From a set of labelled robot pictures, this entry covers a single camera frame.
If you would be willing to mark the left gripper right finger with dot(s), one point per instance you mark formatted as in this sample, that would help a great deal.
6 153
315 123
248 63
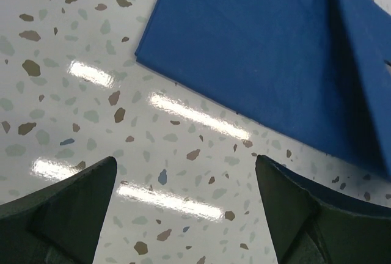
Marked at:
311 223

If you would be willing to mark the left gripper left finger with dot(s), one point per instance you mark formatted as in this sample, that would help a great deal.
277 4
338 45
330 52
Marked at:
62 222

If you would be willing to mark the blue surgical cloth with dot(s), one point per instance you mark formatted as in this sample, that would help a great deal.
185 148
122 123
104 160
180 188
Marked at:
316 71

